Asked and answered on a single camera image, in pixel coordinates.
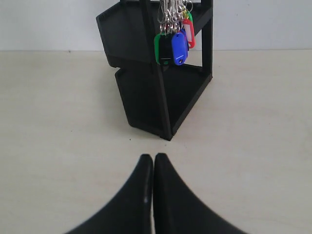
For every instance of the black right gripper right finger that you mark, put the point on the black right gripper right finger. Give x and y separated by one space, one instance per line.
177 210

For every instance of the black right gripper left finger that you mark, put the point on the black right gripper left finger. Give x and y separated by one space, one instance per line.
129 211

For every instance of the colourful key tag bunch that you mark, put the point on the colourful key tag bunch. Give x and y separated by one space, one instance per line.
176 32

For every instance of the black metal corner shelf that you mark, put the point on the black metal corner shelf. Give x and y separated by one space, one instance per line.
156 98

